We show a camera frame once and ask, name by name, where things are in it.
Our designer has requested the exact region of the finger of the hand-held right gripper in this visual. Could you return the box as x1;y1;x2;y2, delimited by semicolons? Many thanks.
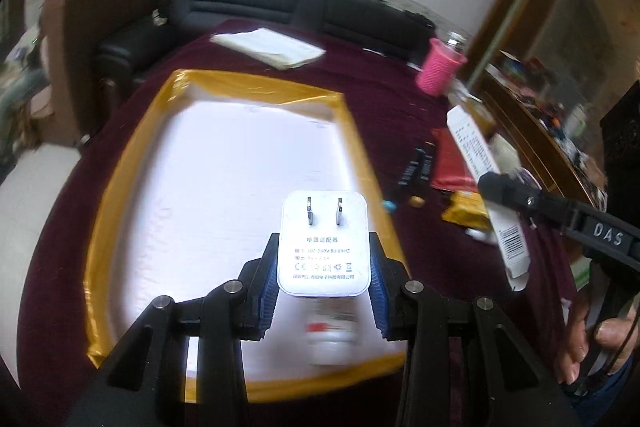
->
477;171;626;265

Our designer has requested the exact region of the clutter of small items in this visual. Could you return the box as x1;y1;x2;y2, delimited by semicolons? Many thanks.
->
495;52;608;212

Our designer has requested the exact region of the white bottle with red label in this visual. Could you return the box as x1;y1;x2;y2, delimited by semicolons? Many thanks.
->
305;297;363;365

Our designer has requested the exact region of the white power adapter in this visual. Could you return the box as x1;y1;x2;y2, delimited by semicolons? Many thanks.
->
277;190;372;299

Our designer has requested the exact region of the long white carton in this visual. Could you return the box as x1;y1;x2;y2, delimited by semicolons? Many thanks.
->
446;105;532;292

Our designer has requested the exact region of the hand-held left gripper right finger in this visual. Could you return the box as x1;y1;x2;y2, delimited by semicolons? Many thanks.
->
367;232;583;427

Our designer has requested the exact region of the bottle with pink sleeve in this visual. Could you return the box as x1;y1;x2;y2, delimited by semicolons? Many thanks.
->
415;32;471;96

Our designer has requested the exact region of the white folded cloth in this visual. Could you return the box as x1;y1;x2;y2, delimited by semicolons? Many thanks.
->
210;27;327;72

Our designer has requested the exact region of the brown armchair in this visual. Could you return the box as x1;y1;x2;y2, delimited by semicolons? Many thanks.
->
40;0;173;146

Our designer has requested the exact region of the person's right hand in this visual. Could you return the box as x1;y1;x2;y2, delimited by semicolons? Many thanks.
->
552;279;640;385

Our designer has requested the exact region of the black leather sofa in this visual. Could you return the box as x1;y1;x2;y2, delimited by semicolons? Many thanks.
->
95;0;436;108

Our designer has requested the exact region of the yellow snack packet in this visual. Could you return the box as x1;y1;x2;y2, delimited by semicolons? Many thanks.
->
441;190;493;230

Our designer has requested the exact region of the wooden cabinet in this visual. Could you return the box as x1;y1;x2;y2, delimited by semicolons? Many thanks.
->
470;0;640;218

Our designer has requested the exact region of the red foil packet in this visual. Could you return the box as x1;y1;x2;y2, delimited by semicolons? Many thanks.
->
430;128;476;192

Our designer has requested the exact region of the person's right forearm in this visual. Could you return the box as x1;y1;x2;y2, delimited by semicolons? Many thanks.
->
570;357;636;427

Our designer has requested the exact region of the white tray with gold rim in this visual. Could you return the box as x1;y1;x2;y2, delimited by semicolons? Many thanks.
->
84;68;408;404

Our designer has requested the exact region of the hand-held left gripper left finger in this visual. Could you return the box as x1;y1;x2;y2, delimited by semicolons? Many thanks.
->
65;232;281;427

